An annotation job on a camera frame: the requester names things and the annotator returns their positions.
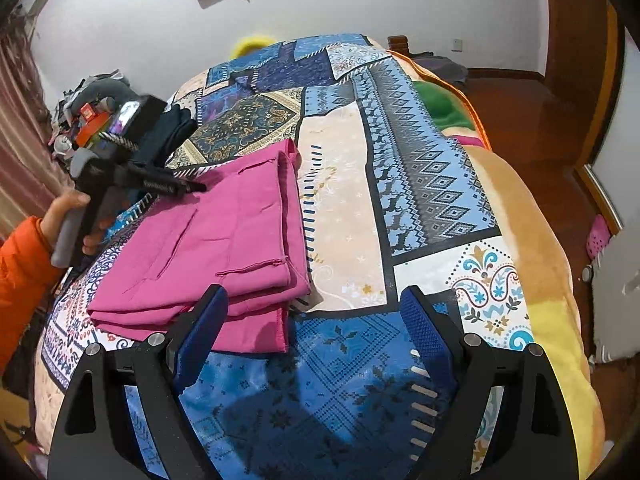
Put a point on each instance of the grey white plastic object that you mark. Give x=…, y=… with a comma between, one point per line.
x=617, y=300

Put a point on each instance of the orange box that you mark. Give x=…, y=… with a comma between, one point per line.
x=92, y=125

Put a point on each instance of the brown striped curtain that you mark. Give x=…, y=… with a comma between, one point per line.
x=25, y=135

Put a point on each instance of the pile of grey clothes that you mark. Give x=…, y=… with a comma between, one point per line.
x=100, y=87

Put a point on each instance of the pink pants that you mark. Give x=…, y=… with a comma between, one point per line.
x=200, y=240

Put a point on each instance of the blue patchwork printed blanket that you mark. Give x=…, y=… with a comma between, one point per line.
x=340, y=185

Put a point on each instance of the orange green plush blanket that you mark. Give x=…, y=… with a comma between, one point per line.
x=530, y=220

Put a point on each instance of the white wall socket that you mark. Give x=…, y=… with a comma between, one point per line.
x=457, y=45

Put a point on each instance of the wooden bedpost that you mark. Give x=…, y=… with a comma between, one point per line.
x=398, y=45

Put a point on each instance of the yellow curved cushion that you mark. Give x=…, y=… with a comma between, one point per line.
x=252, y=42

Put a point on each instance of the grey cloth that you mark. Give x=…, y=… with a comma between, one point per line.
x=442, y=67

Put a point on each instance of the pink slipper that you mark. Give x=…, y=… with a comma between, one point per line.
x=599, y=235

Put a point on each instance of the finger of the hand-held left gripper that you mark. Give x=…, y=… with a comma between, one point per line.
x=160, y=184

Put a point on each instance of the dark folded cloth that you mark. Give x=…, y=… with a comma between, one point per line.
x=170, y=130

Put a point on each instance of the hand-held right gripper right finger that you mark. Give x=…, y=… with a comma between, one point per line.
x=430, y=342

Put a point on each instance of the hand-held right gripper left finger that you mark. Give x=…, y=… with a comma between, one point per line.
x=201, y=332

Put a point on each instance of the person's left hand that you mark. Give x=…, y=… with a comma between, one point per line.
x=62, y=212

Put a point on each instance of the brown wooden door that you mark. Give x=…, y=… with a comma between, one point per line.
x=575, y=50

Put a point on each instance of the person's left forearm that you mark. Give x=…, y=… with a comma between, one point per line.
x=25, y=280

